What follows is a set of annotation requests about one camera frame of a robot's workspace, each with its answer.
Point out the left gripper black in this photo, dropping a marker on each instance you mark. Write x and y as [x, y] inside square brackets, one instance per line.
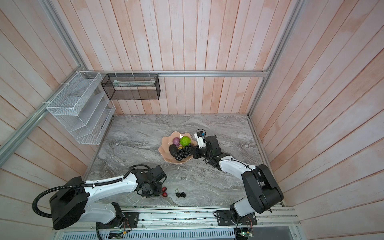
[156, 194]

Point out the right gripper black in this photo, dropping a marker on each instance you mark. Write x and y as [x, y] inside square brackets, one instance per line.
[196, 153]

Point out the black fake grape bunch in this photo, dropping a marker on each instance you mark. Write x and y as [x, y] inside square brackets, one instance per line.
[183, 154]

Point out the green bumpy fake fruit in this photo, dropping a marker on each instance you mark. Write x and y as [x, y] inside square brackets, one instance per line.
[185, 141]

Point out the red fake cherry pair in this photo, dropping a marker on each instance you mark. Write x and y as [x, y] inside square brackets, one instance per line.
[164, 192]

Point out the dark fake avocado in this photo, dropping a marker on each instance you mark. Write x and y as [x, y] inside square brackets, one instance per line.
[173, 149]

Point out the purple fake fruit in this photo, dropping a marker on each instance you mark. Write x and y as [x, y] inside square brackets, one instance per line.
[176, 141]

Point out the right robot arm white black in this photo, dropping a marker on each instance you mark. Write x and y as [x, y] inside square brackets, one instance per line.
[262, 190]

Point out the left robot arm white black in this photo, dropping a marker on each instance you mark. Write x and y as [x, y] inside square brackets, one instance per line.
[78, 200]

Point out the black fake cherry pair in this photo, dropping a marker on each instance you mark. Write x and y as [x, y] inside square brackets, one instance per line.
[180, 194]

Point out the pink wavy fruit bowl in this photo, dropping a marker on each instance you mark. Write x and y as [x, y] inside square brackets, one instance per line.
[167, 141]

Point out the black mesh basket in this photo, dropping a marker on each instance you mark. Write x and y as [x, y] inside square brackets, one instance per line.
[131, 87]

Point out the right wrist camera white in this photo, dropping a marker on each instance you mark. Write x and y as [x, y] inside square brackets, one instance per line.
[200, 136]

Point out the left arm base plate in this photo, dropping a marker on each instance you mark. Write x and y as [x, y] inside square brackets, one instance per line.
[128, 221]

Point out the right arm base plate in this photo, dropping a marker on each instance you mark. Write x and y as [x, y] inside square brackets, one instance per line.
[230, 218]

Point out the horizontal aluminium wall rail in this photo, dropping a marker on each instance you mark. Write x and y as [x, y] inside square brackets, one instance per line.
[242, 73]

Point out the white wire mesh shelf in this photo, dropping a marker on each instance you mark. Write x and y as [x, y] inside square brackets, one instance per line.
[82, 108]

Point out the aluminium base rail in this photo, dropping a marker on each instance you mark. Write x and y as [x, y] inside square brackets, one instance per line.
[178, 218]

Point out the left aluminium frame rail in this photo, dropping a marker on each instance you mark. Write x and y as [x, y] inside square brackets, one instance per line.
[22, 133]

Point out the aluminium frame rail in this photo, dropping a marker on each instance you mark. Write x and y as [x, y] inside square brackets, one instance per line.
[281, 26]
[22, 133]

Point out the right aluminium frame rail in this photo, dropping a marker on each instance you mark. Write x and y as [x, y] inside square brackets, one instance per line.
[281, 26]

